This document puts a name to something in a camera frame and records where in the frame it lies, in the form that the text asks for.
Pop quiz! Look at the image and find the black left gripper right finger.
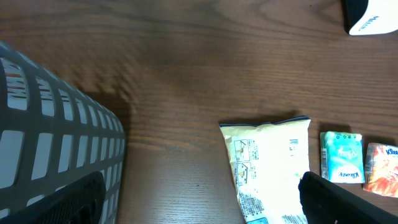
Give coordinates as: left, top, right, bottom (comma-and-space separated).
298, 172, 397, 224

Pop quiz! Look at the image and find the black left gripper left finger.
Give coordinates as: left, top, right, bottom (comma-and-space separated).
1, 171, 106, 224

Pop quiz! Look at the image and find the teal tissue pack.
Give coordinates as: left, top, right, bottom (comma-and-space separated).
320, 131, 365, 184

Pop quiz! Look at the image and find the orange tissue pack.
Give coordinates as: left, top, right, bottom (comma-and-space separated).
363, 142, 397, 198

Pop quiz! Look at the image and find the white barcode scanner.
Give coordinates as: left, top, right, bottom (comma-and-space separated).
343, 0, 397, 35

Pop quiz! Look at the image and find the cream snack bag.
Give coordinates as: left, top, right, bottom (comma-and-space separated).
220, 116, 311, 223

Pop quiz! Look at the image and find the dark grey plastic basket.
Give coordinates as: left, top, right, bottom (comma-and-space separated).
1, 44, 127, 224

